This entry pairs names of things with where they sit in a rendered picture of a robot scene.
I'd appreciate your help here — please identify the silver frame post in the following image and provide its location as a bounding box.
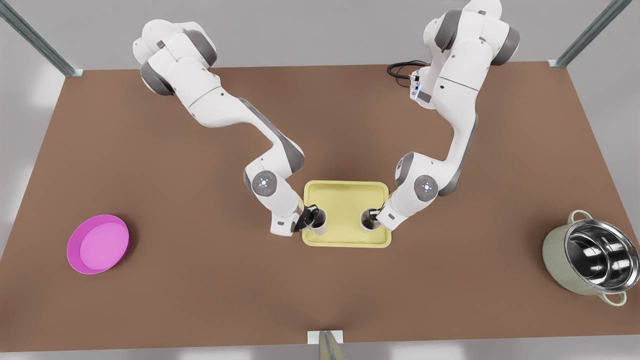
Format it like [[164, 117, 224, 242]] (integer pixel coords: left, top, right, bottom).
[[548, 0, 633, 68], [0, 0, 85, 78], [307, 330, 347, 360]]

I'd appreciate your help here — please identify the white IKEA cup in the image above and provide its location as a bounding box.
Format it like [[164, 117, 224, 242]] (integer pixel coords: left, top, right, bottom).
[[305, 208, 328, 236], [360, 209, 382, 234]]

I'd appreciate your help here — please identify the black cable loop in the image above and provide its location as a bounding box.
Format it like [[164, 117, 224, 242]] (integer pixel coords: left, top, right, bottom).
[[387, 60, 429, 89]]

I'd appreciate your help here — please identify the pale green steel pot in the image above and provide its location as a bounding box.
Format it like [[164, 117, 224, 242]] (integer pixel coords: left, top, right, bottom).
[[542, 210, 640, 307]]

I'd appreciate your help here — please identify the pink round bowl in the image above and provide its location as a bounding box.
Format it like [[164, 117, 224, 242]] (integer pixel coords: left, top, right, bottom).
[[66, 214, 131, 275]]

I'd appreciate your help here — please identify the yellow rectangular tray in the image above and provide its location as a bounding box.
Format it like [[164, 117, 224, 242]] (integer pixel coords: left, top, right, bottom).
[[302, 180, 392, 249]]

